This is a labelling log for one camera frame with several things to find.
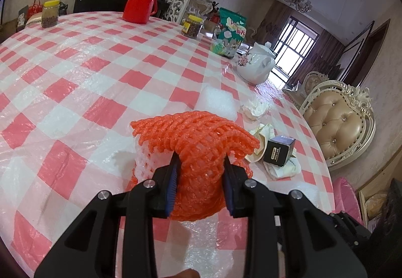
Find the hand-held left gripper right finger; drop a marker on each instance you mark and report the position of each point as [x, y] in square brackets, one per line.
[230, 187]

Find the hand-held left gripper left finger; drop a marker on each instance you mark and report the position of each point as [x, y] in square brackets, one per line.
[173, 183]

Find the pink-lined trash bin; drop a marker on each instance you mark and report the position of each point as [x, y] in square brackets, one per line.
[347, 199]

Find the white foam fruit net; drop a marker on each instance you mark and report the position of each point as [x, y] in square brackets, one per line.
[147, 162]

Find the orange foam fruit net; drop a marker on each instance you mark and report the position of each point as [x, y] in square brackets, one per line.
[201, 146]

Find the small black box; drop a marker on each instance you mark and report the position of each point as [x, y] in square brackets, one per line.
[278, 152]

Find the cardboard box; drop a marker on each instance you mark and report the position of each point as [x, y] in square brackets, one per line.
[375, 205]

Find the crumpled white tissue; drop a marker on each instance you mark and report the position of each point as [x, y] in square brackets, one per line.
[253, 109]

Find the beige tufted ornate chair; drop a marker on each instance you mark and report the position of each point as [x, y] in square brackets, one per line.
[337, 124]

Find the white flowered teapot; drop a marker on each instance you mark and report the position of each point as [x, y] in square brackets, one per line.
[252, 66]

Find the pink checkered plastic tablecloth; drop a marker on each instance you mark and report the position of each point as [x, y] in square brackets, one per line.
[94, 77]

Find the cream ornate chair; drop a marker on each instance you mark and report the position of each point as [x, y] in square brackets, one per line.
[315, 80]

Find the green snack bag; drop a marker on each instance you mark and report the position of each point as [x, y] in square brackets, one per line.
[230, 33]

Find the barred window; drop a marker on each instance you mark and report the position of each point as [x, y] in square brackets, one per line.
[293, 45]

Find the yellow-lid jar of dark snacks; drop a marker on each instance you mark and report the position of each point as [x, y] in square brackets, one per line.
[192, 27]
[50, 16]

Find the red gift basket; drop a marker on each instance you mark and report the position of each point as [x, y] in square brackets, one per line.
[215, 18]

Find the brown curtain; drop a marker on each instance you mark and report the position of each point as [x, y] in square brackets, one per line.
[273, 20]

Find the ornate cream sofa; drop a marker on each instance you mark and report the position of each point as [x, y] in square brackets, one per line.
[201, 8]

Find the dark wooden door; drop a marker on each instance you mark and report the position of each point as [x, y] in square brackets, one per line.
[361, 52]

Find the red thermos jug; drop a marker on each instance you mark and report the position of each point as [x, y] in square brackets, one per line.
[139, 1]

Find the black piano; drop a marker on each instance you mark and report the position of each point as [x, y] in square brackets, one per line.
[97, 1]

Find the red handbag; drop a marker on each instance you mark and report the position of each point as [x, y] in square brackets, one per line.
[34, 9]

